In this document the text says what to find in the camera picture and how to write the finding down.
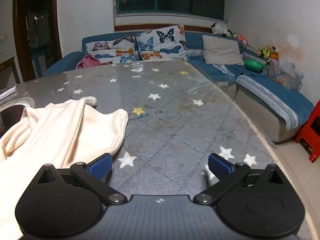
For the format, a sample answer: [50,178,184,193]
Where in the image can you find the red plastic stool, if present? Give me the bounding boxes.
[294,100,320,164]

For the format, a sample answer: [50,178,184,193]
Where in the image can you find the grey pillow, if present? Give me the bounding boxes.
[202,34,244,67]

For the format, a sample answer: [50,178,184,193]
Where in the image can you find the black and white plush toy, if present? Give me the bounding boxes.
[211,23,234,37]

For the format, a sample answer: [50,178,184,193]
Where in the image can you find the dark wooden door frame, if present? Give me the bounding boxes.
[12,0,62,83]

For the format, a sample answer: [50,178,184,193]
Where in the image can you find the green round toy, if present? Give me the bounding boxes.
[244,59,265,72]

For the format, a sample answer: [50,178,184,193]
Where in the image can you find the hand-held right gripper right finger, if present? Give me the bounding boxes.
[194,153,284,205]

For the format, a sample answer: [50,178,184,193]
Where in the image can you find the clear plastic storage box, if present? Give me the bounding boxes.
[268,57,304,92]

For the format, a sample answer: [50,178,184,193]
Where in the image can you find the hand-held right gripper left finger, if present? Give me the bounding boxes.
[37,153,127,206]

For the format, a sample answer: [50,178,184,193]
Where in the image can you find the wooden side table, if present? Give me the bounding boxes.
[0,56,20,84]

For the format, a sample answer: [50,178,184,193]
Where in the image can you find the round black induction cooktop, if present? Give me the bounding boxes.
[0,97,35,138]

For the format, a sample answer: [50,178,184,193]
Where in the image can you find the cream sweater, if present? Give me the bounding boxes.
[0,96,129,240]

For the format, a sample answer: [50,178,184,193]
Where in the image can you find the blue cabinet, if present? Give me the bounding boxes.
[31,44,49,78]

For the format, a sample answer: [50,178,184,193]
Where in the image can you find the blue sofa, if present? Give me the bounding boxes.
[42,31,315,143]

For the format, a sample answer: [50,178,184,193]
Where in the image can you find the butterfly print pillow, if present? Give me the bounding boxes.
[84,36,137,64]
[135,24,189,61]

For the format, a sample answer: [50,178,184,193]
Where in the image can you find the pink cloth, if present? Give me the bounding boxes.
[76,54,110,70]

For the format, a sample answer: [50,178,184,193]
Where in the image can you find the pink plush toy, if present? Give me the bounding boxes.
[232,32,248,44]

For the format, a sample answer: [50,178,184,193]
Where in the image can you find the white remote control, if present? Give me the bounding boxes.
[0,86,17,99]

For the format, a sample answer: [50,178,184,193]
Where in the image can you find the yellow and orange plush toys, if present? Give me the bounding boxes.
[257,45,279,60]

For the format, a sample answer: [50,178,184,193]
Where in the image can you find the blue white patterned sofa cover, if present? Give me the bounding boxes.
[236,74,299,131]

